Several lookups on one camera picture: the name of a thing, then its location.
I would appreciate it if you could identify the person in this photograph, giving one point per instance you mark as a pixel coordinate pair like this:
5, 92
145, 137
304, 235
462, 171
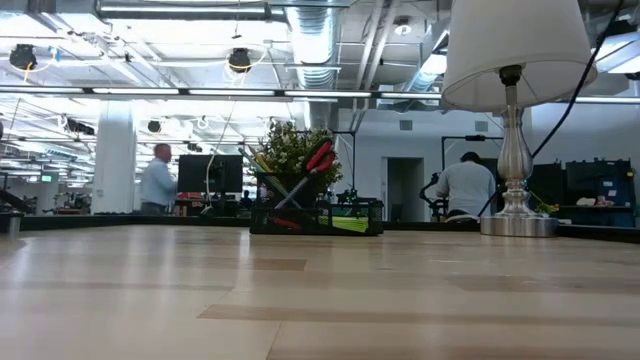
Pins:
467, 187
246, 200
157, 185

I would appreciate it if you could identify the long ceiling light strip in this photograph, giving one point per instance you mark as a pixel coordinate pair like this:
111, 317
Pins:
225, 92

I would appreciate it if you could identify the black ceiling camera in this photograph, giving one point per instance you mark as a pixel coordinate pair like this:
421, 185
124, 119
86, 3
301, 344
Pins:
240, 60
22, 56

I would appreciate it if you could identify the yellow pencil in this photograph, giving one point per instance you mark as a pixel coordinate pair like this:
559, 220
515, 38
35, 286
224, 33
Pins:
264, 164

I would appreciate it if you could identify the light blue pen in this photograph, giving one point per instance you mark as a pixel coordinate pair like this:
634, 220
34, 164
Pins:
248, 157

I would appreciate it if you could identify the black computer monitor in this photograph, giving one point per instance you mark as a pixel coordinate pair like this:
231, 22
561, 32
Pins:
200, 175

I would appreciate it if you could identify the black storage cabinet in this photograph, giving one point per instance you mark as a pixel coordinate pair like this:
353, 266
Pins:
600, 185

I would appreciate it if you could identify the silver ventilation duct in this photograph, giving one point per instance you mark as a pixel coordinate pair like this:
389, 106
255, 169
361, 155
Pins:
314, 45

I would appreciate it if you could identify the white shade table lamp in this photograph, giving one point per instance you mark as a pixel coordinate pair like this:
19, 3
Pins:
515, 50

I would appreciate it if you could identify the black mesh desk organizer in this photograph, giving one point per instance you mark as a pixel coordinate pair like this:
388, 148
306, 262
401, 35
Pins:
310, 225

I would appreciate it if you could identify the green sticky note pad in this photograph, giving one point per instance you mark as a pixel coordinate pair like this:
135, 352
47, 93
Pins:
347, 225

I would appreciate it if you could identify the white round column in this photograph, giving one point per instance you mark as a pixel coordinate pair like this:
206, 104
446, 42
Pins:
114, 160

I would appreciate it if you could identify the black background robot arm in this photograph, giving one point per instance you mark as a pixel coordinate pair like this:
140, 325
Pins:
430, 197

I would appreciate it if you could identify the black metal frame stand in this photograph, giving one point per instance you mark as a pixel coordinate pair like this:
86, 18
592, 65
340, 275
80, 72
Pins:
472, 137

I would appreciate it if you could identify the green potted plant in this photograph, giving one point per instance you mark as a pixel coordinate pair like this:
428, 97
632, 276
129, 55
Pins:
290, 150

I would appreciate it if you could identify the black aluminium table frame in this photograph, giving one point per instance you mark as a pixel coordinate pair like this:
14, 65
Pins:
150, 221

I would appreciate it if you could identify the teal pen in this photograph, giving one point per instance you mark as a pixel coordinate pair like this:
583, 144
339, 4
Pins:
260, 170

